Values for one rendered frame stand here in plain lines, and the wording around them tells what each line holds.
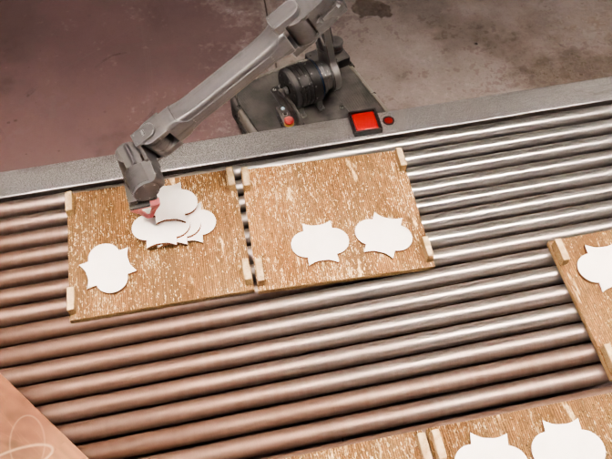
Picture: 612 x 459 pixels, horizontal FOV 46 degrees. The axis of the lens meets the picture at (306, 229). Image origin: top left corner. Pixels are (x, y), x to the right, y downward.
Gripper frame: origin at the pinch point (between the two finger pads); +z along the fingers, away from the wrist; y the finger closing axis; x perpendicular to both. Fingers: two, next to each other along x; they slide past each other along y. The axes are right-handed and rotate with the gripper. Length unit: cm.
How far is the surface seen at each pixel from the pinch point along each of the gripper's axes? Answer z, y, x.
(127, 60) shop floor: 101, 156, 4
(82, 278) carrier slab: 4.4, -12.8, 17.8
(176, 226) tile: 2.4, -6.4, -5.3
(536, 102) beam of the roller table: 10, 10, -107
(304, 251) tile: 4.5, -20.3, -32.5
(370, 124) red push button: 7, 14, -60
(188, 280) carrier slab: 4.7, -19.9, -5.4
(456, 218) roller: 8, -20, -71
